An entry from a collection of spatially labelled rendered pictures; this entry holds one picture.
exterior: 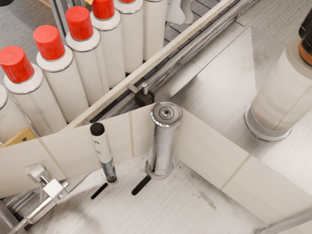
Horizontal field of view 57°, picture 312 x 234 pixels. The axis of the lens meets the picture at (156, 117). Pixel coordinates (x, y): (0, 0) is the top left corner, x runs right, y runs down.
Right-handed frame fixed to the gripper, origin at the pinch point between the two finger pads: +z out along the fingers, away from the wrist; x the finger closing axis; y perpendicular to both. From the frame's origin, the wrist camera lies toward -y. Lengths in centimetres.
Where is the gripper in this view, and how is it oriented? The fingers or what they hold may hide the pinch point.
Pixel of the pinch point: (160, 23)
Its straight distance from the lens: 63.1
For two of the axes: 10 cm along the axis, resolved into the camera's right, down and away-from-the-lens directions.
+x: 5.6, -3.0, 7.7
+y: 7.4, 6.0, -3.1
